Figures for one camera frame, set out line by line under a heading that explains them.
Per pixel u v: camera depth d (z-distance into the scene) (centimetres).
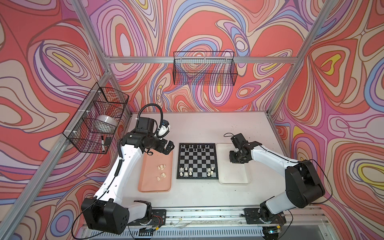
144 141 52
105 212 37
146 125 58
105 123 70
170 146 68
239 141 72
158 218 73
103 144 72
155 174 88
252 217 73
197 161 91
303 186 44
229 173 89
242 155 66
